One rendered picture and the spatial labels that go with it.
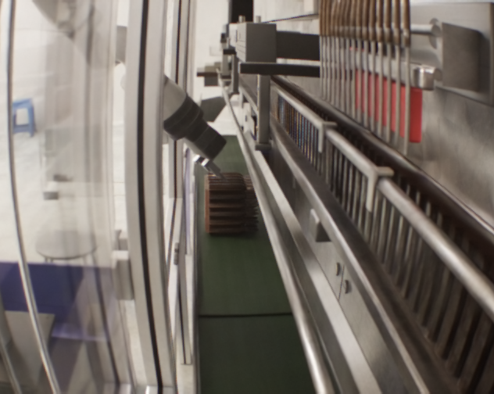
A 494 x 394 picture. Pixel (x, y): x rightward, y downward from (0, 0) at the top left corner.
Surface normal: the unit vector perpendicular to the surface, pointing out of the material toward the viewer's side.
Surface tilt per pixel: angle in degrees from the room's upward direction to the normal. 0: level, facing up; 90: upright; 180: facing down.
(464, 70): 90
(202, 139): 74
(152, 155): 90
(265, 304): 2
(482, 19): 90
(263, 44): 90
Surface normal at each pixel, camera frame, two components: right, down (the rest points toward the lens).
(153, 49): 0.07, 0.32
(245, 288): 0.01, -0.96
